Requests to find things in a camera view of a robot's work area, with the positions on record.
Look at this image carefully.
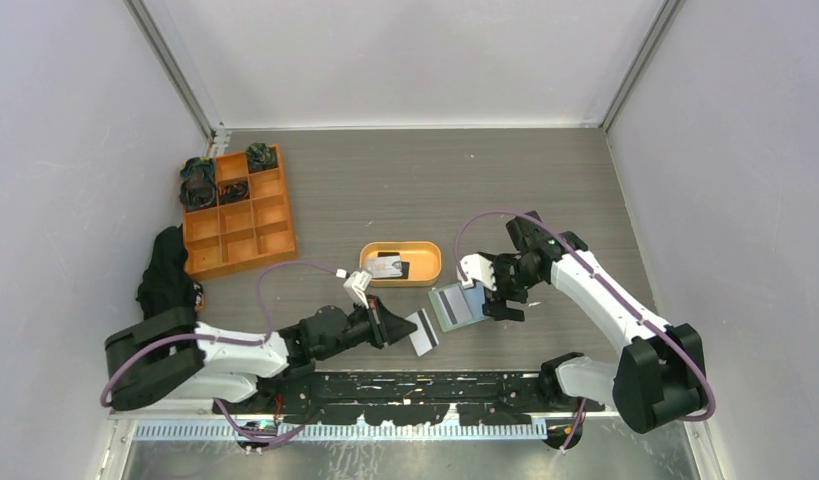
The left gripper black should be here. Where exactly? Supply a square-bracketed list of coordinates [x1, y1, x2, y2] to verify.
[316, 292, 416, 360]

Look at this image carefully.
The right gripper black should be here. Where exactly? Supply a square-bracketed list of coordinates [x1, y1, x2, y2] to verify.
[482, 253, 543, 321]

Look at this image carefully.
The white magnetic stripe card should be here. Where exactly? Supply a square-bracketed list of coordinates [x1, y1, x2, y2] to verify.
[406, 309, 440, 357]

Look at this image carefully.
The green card holder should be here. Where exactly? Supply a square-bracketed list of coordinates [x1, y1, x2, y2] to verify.
[428, 283, 489, 332]

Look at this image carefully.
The silver credit card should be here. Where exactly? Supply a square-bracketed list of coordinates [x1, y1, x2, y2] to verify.
[436, 284, 472, 328]

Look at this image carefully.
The orange oval tray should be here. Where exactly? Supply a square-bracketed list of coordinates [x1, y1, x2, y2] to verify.
[359, 241, 442, 288]

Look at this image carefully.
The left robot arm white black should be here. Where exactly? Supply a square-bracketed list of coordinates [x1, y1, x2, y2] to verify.
[100, 295, 418, 413]

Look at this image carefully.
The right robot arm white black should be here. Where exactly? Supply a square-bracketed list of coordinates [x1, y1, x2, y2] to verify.
[456, 210, 716, 433]

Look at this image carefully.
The orange compartment organizer box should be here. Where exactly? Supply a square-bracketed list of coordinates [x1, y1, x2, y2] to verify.
[182, 144, 298, 281]

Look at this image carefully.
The dark item middle compartment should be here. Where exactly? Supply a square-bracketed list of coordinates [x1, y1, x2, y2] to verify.
[218, 179, 249, 205]

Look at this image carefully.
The dark rolled item top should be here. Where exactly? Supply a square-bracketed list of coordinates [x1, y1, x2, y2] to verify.
[245, 142, 278, 174]

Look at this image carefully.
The dark rolled item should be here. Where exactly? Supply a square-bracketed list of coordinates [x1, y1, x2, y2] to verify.
[179, 156, 216, 183]
[179, 178, 217, 212]
[245, 142, 278, 174]

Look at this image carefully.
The black cloth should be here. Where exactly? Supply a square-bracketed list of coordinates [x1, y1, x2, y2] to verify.
[136, 226, 205, 320]

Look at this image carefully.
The dark rolled item left lower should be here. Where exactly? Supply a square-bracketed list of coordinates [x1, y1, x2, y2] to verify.
[179, 178, 217, 212]

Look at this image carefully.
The dark rolled item left upper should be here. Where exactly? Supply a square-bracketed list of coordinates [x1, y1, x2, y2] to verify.
[179, 156, 216, 183]

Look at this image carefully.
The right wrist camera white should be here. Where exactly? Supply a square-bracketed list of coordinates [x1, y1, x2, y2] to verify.
[457, 253, 496, 291]

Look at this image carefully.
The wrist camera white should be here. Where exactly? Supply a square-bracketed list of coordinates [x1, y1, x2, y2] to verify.
[335, 269, 372, 309]
[457, 253, 496, 291]

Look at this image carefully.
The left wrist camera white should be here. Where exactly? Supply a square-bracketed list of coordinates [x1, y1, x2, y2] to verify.
[335, 269, 372, 309]

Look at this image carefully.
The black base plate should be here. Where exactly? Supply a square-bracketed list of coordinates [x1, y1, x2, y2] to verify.
[224, 371, 576, 426]

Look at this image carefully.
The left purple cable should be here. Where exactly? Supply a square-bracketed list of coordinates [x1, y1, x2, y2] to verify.
[100, 259, 347, 453]

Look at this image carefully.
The white slotted cable duct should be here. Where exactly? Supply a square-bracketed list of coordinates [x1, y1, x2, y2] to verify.
[133, 418, 547, 442]

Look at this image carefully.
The aluminium frame rail right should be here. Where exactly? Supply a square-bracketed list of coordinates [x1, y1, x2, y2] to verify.
[600, 0, 685, 135]

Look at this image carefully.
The aluminium frame rail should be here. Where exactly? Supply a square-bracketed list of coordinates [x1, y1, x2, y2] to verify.
[124, 0, 225, 140]
[600, 0, 685, 135]

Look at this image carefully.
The aluminium frame rail left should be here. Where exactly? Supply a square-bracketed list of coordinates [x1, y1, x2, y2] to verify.
[124, 0, 225, 140]

